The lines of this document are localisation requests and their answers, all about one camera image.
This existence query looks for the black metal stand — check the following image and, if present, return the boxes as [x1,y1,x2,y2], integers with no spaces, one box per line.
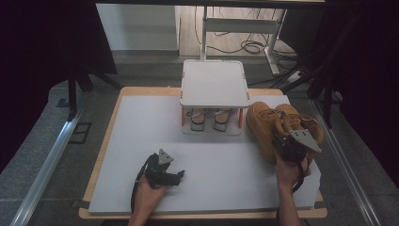
[280,15,344,128]

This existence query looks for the dark curtain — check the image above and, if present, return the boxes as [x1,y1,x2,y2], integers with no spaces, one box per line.
[0,0,119,173]
[313,0,399,189]

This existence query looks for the black tripod stand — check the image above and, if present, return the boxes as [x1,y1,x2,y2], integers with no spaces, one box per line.
[67,67,121,121]

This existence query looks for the white power strip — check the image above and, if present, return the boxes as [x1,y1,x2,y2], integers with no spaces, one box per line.
[286,70,305,84]

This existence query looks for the white metal desk frame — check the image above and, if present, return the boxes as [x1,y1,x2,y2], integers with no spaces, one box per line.
[199,6,288,76]

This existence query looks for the black sandal with silver strap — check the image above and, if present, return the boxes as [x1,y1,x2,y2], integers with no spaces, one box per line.
[212,107,233,133]
[186,107,207,132]

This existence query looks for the white two-tier shoe rack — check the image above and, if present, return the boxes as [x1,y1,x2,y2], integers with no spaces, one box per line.
[179,58,251,137]

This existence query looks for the left hand-held gripper black cable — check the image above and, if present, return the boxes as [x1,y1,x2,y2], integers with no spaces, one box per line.
[130,153,156,213]

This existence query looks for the black cable bundle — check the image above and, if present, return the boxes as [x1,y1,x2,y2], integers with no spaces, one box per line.
[193,6,299,64]

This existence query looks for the tan suede boot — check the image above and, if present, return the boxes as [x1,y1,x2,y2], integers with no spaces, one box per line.
[276,103,326,158]
[246,101,295,166]

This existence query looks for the light grey foam mat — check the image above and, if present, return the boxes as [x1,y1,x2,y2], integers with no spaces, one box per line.
[88,94,322,216]

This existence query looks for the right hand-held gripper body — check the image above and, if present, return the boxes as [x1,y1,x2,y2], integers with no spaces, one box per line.
[275,129,323,164]

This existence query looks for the right hand-held gripper black cable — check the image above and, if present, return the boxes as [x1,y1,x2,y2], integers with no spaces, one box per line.
[291,154,313,193]

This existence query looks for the person's left hand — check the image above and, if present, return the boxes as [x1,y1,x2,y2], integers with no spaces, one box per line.
[133,175,168,218]

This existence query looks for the aluminium rail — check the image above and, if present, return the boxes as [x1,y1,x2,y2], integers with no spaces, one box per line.
[309,98,382,226]
[8,93,90,226]

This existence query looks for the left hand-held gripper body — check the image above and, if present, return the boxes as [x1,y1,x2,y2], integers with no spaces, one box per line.
[145,148,177,190]

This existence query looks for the hand-held gripper black cable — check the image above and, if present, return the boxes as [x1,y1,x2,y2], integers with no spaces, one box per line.
[291,154,313,193]
[130,153,156,213]

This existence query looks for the person's right hand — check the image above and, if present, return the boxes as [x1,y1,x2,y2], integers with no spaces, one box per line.
[275,153,312,189]

